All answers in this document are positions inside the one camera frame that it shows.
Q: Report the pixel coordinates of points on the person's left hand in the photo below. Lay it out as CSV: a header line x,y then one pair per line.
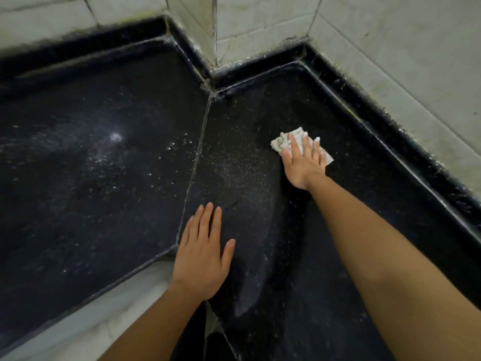
x,y
199,265

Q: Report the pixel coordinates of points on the person's left thumb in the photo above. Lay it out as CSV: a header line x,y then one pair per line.
x,y
228,255

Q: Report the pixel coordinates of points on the person's right little finger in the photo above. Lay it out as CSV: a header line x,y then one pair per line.
x,y
323,157

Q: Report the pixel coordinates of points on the person's right thumb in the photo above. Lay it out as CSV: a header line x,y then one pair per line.
x,y
287,159

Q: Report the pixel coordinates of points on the person's left little finger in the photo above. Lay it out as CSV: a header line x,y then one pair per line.
x,y
186,231

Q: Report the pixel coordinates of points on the person's right middle finger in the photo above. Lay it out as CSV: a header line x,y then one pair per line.
x,y
307,145

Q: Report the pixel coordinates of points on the person's left middle finger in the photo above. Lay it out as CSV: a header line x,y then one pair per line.
x,y
205,221

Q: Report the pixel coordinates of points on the person's right hand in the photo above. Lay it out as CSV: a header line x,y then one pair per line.
x,y
303,169

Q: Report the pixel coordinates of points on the person's left forearm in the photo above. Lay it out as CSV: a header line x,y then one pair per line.
x,y
158,327

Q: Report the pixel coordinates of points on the white cloth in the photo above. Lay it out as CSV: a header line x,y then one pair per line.
x,y
280,143

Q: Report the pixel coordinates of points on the person's right forearm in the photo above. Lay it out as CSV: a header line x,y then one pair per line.
x,y
394,278

